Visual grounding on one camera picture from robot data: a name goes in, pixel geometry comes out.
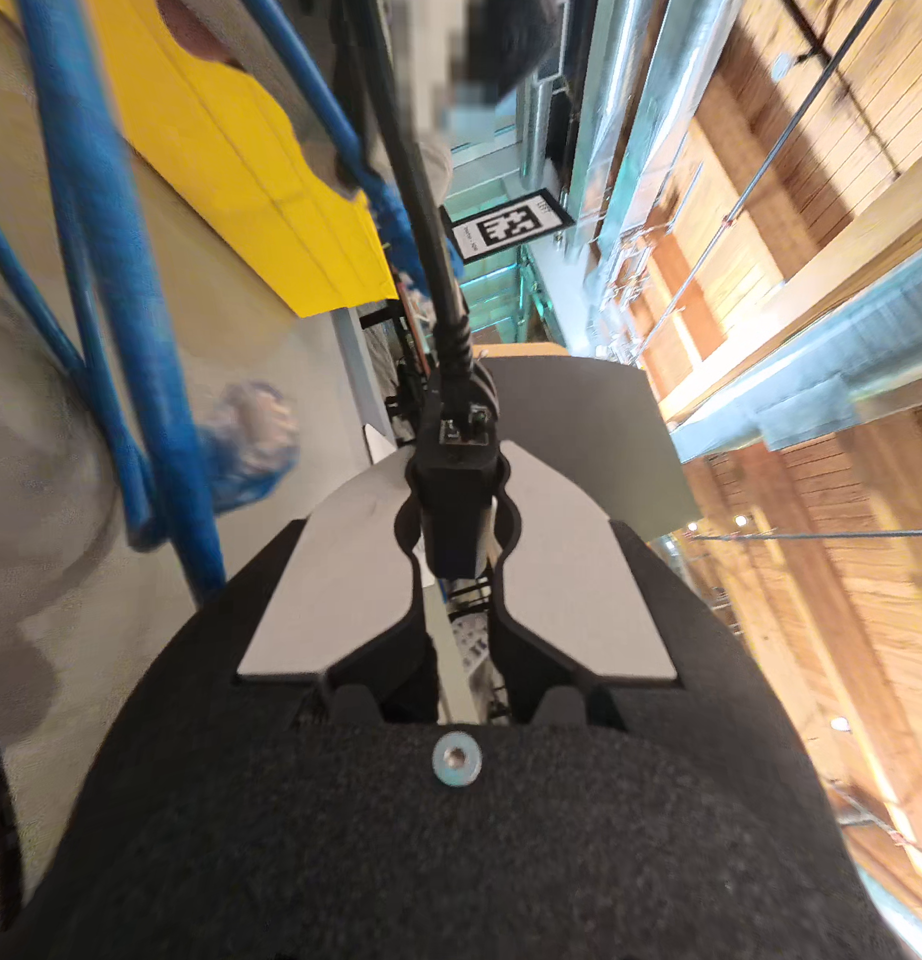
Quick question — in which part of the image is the person's left hand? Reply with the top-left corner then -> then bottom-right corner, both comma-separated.
155,0 -> 242,69

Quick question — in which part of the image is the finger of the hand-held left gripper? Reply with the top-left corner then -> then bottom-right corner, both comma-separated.
419,141 -> 453,209
198,0 -> 365,200

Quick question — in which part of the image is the black ethernet cable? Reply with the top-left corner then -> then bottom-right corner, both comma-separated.
341,0 -> 501,444

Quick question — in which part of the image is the black ethernet adapter box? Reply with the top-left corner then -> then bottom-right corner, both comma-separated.
405,367 -> 505,582

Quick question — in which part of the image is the silver ceiling duct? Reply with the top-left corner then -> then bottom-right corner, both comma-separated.
669,243 -> 922,464

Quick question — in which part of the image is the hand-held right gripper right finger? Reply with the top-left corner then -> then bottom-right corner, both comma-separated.
491,439 -> 681,685

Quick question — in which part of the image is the yellow storage bin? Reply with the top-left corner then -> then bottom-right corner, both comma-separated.
3,0 -> 398,320

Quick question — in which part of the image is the blue ethernet cable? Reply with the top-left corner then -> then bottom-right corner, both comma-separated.
0,0 -> 462,601

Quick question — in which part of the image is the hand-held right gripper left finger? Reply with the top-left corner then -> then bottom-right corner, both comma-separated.
236,446 -> 432,682

